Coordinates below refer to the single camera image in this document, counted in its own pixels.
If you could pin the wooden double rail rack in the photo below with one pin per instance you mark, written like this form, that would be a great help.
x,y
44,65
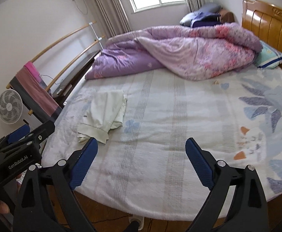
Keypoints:
x,y
66,35

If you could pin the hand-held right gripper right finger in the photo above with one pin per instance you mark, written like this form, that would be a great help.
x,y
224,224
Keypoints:
x,y
200,163

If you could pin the teal striped pillow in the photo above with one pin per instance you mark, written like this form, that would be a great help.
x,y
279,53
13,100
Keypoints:
x,y
268,55

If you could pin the blue-grey pillow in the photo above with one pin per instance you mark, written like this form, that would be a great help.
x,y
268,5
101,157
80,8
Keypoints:
x,y
210,8

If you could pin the wooden bed headboard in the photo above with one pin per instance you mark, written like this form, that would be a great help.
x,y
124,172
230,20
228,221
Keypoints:
x,y
268,24

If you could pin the light blue folded quilt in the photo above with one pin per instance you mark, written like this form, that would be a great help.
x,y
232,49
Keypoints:
x,y
190,19

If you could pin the dark purple blanket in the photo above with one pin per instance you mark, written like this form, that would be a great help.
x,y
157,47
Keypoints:
x,y
207,21

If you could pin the black set-top box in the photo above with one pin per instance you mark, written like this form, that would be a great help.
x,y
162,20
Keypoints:
x,y
63,90

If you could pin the purple floral quilt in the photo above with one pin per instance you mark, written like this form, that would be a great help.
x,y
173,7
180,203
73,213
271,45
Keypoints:
x,y
191,50

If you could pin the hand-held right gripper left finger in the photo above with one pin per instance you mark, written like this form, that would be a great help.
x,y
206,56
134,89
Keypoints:
x,y
84,164

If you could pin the white snap-button jacket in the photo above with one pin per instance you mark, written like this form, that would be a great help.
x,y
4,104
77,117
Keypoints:
x,y
104,111

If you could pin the brown chair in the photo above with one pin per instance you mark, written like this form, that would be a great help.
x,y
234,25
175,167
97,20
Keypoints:
x,y
227,15

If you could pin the grey cloth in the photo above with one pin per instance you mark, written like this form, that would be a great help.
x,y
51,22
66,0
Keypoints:
x,y
32,106

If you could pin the dark-topped white cabinet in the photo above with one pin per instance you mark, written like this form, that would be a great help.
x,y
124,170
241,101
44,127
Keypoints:
x,y
83,65

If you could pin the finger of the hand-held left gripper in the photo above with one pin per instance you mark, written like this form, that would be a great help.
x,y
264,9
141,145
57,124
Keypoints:
x,y
17,134
44,131

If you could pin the white standing fan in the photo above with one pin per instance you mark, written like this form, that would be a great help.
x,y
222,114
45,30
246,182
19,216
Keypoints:
x,y
9,106

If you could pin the bed with patterned sheet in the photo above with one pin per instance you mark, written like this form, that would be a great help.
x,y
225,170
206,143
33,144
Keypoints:
x,y
167,137

